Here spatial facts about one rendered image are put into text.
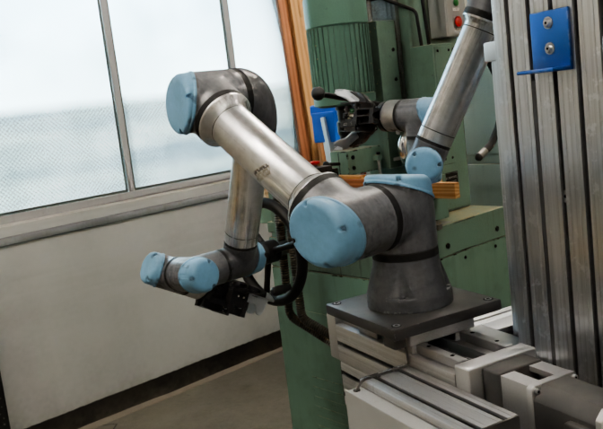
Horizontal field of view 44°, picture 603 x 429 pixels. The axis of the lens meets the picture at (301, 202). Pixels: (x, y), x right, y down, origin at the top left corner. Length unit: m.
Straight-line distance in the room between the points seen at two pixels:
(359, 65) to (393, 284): 0.93
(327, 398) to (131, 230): 1.29
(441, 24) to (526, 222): 1.09
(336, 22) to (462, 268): 0.78
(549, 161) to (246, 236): 0.71
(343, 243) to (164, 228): 2.16
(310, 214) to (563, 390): 0.44
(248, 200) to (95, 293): 1.61
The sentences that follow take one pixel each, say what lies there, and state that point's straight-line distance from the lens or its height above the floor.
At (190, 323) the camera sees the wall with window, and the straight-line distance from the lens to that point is 3.38.
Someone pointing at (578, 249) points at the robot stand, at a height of 0.92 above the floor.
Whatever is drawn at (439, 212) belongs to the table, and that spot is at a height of 0.86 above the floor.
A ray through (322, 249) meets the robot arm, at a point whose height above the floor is 0.96.
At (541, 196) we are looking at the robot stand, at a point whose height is 1.00.
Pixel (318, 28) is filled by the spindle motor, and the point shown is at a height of 1.38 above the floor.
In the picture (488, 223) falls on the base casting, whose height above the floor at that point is 0.76.
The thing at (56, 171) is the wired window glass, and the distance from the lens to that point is 3.11.
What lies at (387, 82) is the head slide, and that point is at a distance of 2.18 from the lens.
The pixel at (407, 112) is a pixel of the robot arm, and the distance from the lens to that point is 1.71.
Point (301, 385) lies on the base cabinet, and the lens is 2.31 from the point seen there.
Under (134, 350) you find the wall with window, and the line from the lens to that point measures 3.25.
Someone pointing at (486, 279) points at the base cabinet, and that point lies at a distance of 2.31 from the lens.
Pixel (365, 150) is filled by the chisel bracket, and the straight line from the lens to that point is 2.15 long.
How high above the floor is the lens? 1.20
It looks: 8 degrees down
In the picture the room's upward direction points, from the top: 7 degrees counter-clockwise
